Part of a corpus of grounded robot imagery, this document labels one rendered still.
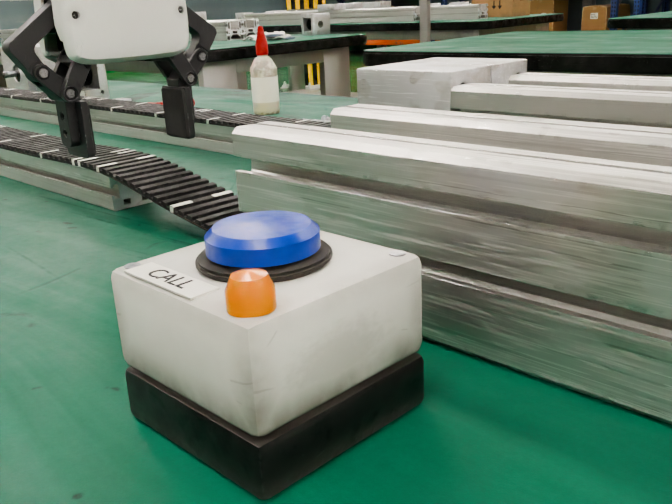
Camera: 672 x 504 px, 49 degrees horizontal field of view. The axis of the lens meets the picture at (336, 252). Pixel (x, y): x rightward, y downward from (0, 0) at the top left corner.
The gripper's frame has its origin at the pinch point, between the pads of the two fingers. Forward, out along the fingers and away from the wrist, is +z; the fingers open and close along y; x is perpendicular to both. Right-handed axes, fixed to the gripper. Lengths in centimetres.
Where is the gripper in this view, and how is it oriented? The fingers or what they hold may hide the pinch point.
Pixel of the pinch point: (132, 130)
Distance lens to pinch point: 58.6
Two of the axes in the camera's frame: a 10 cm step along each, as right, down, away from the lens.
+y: -7.1, 2.6, -6.6
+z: 0.5, 9.5, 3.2
